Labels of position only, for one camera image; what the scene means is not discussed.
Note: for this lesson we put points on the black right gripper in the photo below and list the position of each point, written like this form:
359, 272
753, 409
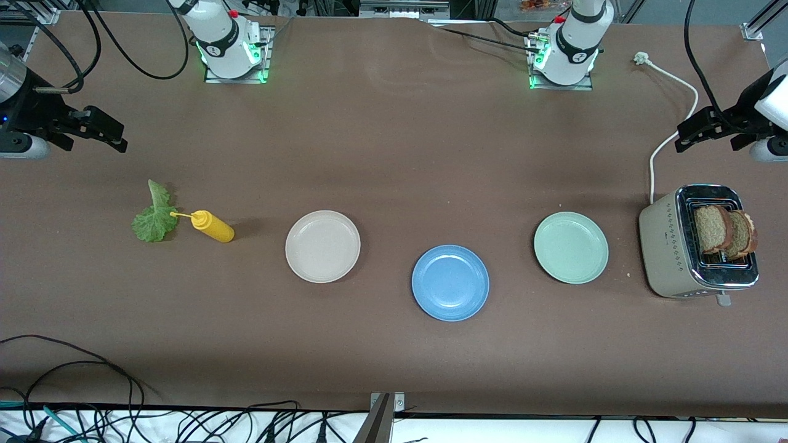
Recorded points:
32, 111

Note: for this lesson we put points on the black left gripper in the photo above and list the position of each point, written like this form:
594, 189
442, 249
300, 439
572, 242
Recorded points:
743, 109

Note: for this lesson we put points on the brown bread slice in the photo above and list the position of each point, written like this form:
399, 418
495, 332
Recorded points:
711, 231
746, 237

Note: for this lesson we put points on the green lettuce leaf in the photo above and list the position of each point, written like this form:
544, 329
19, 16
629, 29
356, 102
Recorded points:
154, 224

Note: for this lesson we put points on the yellow mustard squeeze bottle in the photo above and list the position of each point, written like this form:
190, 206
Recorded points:
215, 229

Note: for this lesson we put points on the blue round plate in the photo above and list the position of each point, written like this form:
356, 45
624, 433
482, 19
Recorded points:
450, 283

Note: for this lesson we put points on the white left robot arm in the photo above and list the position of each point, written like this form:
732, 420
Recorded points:
572, 49

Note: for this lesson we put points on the mint green round plate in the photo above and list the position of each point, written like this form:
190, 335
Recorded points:
570, 247

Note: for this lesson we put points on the beige round plate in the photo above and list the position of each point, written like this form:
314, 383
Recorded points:
322, 247

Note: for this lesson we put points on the beige chrome toaster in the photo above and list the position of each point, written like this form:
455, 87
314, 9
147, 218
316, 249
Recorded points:
668, 252

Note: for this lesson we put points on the orange snack bag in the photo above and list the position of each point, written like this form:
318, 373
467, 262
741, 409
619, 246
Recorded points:
535, 6

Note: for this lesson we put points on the grey power strip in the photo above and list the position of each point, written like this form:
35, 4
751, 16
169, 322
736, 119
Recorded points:
403, 8

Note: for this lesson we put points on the aluminium frame profile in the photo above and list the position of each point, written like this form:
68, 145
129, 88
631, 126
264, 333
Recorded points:
752, 31
31, 16

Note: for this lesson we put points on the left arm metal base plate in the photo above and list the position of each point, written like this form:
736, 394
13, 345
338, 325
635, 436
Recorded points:
585, 85

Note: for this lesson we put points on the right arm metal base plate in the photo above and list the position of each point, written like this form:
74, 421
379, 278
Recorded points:
269, 61

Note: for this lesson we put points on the small metal table bracket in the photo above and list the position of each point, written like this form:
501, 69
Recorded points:
399, 403

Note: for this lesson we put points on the dark metal post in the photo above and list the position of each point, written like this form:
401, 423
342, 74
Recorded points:
375, 427

